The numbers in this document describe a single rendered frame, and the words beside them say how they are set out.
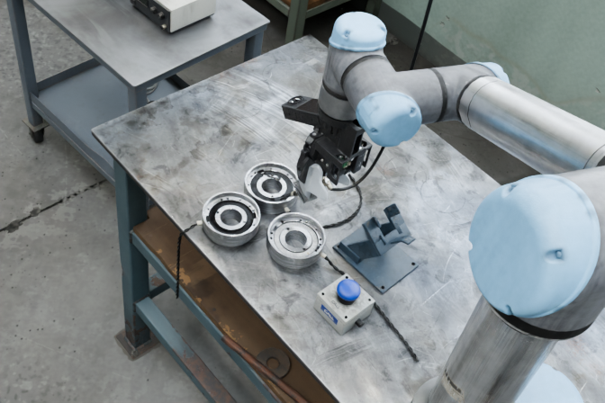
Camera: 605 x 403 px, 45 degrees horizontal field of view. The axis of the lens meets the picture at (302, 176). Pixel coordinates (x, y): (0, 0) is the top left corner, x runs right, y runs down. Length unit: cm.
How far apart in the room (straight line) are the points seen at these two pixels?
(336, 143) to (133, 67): 83
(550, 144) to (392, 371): 54
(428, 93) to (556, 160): 22
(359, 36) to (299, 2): 185
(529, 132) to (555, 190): 24
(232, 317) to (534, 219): 100
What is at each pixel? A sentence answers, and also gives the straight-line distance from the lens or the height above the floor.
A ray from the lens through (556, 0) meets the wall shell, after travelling 275.
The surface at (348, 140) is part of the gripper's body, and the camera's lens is 112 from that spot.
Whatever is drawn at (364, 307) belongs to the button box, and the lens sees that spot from 125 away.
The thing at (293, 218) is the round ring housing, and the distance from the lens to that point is 135.
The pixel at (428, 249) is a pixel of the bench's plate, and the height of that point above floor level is 80.
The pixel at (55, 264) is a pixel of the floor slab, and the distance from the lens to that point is 231.
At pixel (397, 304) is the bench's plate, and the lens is 132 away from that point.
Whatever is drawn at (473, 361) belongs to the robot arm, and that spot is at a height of 121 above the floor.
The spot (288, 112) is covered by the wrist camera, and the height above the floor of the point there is 106.
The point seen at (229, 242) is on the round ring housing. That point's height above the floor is 82.
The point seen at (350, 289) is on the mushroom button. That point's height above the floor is 87.
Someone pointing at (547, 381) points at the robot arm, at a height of 103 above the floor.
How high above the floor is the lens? 187
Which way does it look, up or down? 47 degrees down
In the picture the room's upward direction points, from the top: 12 degrees clockwise
